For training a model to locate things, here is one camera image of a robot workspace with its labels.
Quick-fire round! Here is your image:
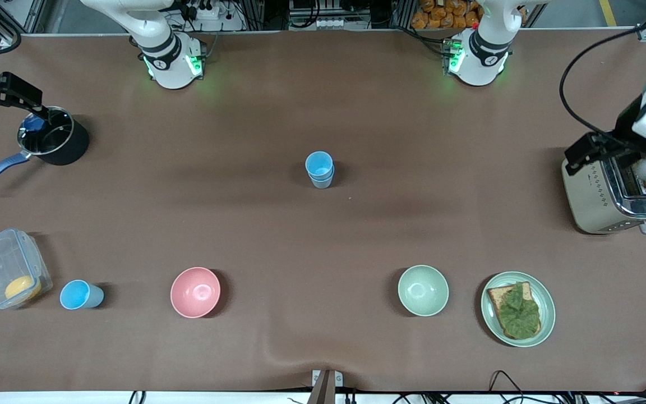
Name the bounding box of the blue cup holding paper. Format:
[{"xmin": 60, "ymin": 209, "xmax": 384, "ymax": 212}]
[{"xmin": 308, "ymin": 168, "xmax": 335, "ymax": 190}]

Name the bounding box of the plain blue cup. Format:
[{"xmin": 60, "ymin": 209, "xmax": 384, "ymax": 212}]
[
  {"xmin": 59, "ymin": 279, "xmax": 105, "ymax": 310},
  {"xmin": 305, "ymin": 151, "xmax": 334, "ymax": 181}
]

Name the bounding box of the beige and chrome toaster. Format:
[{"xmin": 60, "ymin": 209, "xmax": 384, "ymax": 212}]
[{"xmin": 561, "ymin": 132, "xmax": 646, "ymax": 235}]

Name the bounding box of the light green plate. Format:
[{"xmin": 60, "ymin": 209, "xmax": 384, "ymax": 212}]
[{"xmin": 481, "ymin": 272, "xmax": 556, "ymax": 348}]

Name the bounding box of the brown toast slice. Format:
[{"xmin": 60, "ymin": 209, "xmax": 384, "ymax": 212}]
[{"xmin": 487, "ymin": 282, "xmax": 542, "ymax": 340}]

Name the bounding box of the round orange food piece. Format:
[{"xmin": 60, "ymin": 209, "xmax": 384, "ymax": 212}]
[{"xmin": 4, "ymin": 275, "xmax": 42, "ymax": 304}]

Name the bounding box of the green lettuce leaf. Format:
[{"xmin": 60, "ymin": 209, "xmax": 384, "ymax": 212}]
[{"xmin": 500, "ymin": 282, "xmax": 541, "ymax": 339}]

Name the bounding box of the bag of orange buns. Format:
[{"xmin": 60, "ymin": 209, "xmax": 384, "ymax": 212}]
[{"xmin": 411, "ymin": 0, "xmax": 483, "ymax": 30}]

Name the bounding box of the white power strip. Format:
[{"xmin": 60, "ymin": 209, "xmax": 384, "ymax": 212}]
[{"xmin": 180, "ymin": 0, "xmax": 223, "ymax": 20}]

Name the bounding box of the light green bowl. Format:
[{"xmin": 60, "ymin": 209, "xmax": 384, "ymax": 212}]
[{"xmin": 398, "ymin": 265, "xmax": 450, "ymax": 317}]

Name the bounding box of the pink bowl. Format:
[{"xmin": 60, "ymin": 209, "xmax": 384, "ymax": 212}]
[{"xmin": 170, "ymin": 267, "xmax": 222, "ymax": 319}]

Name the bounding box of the metal table clamp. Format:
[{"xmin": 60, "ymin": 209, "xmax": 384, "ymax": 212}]
[{"xmin": 312, "ymin": 369, "xmax": 344, "ymax": 404}]

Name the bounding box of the black pot with blue handle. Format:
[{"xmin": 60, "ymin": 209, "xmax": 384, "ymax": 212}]
[{"xmin": 0, "ymin": 105, "xmax": 90, "ymax": 193}]

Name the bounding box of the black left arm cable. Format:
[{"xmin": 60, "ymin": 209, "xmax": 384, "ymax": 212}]
[{"xmin": 560, "ymin": 22, "xmax": 646, "ymax": 135}]

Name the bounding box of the thin black looped cable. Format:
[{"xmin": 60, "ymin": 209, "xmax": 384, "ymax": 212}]
[{"xmin": 488, "ymin": 370, "xmax": 525, "ymax": 404}]

